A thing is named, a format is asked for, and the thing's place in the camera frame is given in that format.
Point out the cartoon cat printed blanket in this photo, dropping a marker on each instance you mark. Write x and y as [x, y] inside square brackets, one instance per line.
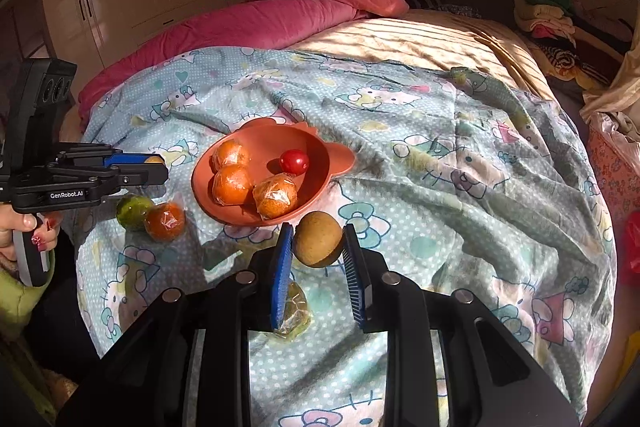
[450, 187]

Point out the orange plastic plate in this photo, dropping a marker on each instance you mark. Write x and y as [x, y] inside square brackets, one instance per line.
[310, 157]

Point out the pink quilt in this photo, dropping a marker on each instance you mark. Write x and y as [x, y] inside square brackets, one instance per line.
[225, 32]

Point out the red cherry tomato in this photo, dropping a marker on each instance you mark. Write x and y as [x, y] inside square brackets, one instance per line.
[293, 162]

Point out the beige striped bed sheet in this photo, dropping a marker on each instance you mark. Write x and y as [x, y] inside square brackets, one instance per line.
[425, 42]

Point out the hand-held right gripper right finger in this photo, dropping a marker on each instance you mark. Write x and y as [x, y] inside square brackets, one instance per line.
[356, 279]

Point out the pile of folded clothes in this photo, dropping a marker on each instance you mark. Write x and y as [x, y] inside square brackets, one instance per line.
[555, 27]

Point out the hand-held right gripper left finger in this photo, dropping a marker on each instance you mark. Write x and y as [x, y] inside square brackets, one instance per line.
[281, 277]

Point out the orange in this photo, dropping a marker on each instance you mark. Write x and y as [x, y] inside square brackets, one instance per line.
[165, 221]
[275, 197]
[231, 184]
[231, 155]

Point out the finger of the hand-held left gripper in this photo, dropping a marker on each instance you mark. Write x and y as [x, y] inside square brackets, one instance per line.
[142, 177]
[125, 158]

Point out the pink patterned bag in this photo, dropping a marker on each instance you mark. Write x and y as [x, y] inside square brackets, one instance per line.
[612, 162]

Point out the person's left forearm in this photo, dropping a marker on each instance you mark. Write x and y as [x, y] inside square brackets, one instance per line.
[15, 297]

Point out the person's left hand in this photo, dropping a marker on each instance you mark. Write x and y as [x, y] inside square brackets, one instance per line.
[22, 223]

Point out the small green citrus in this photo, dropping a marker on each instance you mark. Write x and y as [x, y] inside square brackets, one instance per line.
[297, 312]

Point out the small brown round fruit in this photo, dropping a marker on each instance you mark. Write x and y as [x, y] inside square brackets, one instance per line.
[317, 239]

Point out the large green citrus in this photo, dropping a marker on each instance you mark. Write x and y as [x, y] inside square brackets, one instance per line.
[132, 211]

